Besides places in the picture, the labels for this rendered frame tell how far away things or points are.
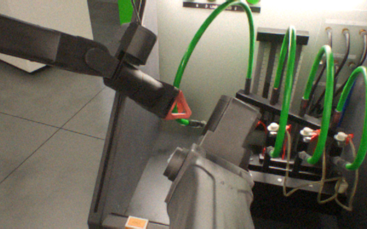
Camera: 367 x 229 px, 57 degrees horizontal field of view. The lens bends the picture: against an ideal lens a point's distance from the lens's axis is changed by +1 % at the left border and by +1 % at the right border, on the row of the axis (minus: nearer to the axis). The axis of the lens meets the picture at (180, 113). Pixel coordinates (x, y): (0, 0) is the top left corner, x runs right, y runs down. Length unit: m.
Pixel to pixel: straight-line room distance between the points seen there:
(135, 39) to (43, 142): 2.19
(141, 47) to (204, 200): 0.44
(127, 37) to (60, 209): 1.72
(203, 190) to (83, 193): 2.06
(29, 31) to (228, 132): 0.34
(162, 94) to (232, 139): 0.30
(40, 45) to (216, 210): 0.42
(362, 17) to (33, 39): 0.84
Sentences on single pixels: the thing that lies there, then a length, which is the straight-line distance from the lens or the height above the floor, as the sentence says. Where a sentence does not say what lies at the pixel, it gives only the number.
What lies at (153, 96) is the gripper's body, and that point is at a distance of 0.65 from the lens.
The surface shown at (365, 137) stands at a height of 1.24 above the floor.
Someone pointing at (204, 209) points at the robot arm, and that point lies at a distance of 0.20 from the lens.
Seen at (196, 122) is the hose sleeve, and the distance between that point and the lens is 0.81.
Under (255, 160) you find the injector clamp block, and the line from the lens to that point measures 1.01.
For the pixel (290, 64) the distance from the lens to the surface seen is 0.71.
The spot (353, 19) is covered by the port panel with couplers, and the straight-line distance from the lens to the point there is 1.07.
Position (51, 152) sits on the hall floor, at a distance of 2.63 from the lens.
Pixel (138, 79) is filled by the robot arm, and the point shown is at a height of 1.36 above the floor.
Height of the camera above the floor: 1.66
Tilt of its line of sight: 36 degrees down
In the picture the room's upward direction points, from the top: straight up
